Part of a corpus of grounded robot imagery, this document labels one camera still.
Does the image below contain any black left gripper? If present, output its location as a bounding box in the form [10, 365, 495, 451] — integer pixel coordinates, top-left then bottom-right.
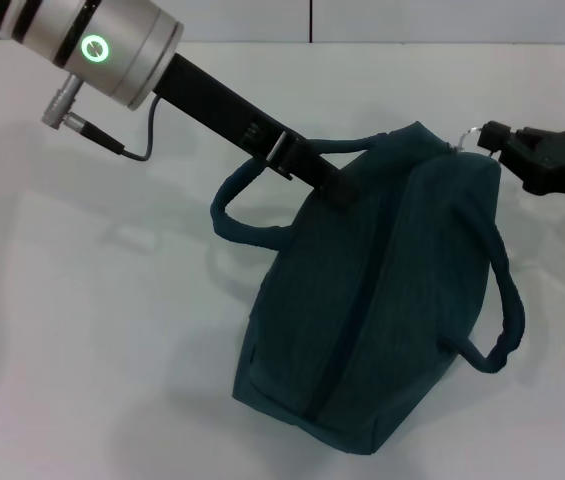
[154, 52, 358, 211]

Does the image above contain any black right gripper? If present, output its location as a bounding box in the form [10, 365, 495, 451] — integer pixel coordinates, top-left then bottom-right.
[475, 119, 565, 210]

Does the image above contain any dark teal lunch bag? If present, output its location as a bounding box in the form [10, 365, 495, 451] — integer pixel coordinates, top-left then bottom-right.
[210, 120, 527, 457]

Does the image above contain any left arm silver cable plug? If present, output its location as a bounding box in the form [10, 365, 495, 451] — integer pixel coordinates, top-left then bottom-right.
[40, 74, 161, 163]

